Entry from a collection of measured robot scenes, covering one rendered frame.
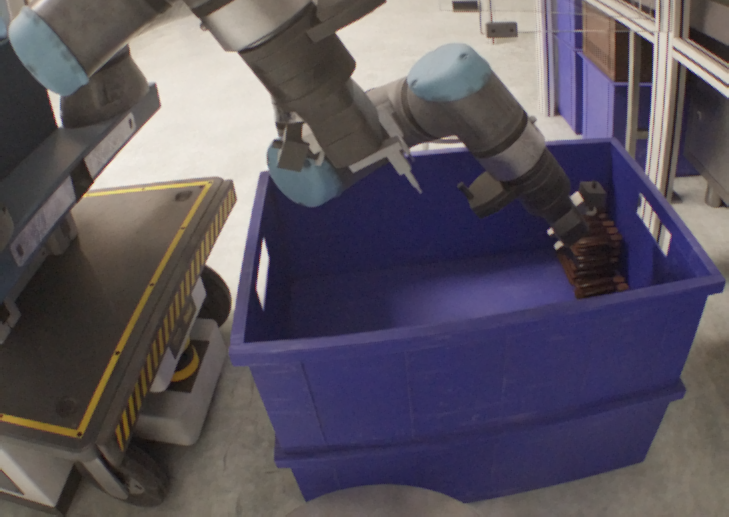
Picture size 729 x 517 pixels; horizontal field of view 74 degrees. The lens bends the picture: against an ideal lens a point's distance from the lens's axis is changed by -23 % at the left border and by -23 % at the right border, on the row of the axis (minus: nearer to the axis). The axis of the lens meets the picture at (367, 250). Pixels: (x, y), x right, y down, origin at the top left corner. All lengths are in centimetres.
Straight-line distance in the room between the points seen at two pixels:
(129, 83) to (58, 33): 63
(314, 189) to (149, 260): 47
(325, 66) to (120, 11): 17
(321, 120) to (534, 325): 31
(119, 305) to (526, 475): 70
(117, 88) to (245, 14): 63
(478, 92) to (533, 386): 36
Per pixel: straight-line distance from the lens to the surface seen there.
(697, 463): 110
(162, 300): 95
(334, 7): 46
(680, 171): 189
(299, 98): 48
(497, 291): 100
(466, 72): 66
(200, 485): 109
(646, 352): 79
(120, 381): 85
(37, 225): 84
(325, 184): 65
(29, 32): 46
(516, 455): 88
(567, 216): 79
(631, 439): 97
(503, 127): 69
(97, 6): 44
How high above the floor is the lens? 87
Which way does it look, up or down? 36 degrees down
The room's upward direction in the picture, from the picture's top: 8 degrees counter-clockwise
